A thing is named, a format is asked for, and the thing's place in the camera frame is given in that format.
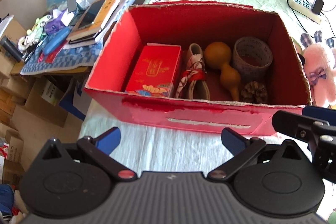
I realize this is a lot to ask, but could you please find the brown pine cone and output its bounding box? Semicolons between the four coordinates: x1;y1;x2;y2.
241;81;268;104

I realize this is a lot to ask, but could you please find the small red gift box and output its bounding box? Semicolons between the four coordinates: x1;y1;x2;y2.
125;43;182;98

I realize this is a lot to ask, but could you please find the white packing tape roll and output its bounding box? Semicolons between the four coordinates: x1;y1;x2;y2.
232;37;273;79

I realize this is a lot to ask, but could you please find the orange wooden gourd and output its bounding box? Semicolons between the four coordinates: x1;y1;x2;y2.
203;42;241;101

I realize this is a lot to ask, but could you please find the pink bunny plush toy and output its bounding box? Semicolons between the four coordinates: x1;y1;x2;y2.
301;31;335;108

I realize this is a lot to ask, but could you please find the blue patterned cloth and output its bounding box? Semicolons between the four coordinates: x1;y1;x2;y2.
20;43;103;76

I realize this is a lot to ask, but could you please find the black charger adapter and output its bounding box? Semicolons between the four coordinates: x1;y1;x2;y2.
311;0;324;15

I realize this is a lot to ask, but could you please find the white power strip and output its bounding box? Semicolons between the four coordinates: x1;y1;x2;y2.
288;0;322;24

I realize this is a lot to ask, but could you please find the yellow book stack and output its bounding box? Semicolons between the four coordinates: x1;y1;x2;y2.
67;0;121;42

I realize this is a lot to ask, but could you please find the blue pencil case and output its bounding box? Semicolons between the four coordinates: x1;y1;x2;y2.
43;27;71;56

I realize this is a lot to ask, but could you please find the cardboard storage box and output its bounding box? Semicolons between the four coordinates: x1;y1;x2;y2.
0;15;26;79

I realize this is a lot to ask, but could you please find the purple tissue pack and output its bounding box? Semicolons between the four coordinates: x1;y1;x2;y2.
44;16;65;35

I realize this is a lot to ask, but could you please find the large red cardboard box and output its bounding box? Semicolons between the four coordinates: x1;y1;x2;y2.
85;2;312;136

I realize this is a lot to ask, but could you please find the green frog toy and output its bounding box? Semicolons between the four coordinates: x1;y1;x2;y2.
31;14;54;31

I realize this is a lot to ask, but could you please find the tablet with dark screen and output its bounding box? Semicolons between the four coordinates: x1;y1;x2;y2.
78;0;105;30

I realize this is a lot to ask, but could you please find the black thermos bottle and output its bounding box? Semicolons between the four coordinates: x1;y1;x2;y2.
1;36;23;63

